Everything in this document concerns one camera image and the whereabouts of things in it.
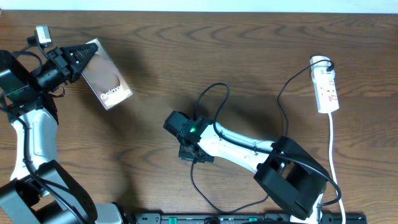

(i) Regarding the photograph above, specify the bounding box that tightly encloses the black charging cable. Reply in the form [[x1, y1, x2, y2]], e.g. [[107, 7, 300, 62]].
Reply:
[[189, 59, 335, 215]]

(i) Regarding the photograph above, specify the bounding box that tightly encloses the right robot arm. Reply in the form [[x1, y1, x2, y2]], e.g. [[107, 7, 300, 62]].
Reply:
[[164, 111, 329, 223]]

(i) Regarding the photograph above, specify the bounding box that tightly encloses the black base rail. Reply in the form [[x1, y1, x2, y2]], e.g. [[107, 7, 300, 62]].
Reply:
[[134, 212, 368, 224]]

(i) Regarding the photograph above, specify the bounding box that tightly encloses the white power strip cord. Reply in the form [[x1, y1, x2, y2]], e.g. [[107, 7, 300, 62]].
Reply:
[[327, 112, 347, 224]]

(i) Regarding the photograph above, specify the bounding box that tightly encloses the white power strip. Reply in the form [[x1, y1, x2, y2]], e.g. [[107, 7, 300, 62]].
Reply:
[[310, 55, 339, 114]]

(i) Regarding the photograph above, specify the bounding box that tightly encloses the white USB charger adapter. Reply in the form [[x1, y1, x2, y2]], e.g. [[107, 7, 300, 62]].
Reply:
[[310, 58, 335, 80]]

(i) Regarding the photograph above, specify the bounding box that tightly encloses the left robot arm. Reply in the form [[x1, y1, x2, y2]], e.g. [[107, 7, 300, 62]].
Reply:
[[1, 43, 130, 223]]

